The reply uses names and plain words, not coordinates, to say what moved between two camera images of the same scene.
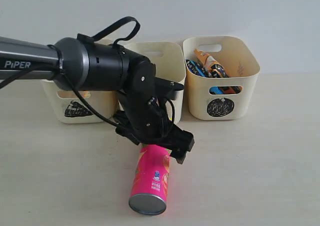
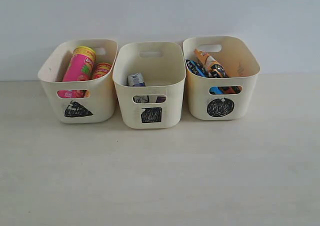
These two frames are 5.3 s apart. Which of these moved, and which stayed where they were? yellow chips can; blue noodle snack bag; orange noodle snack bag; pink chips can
Moved: yellow chips can; pink chips can
Stayed: blue noodle snack bag; orange noodle snack bag
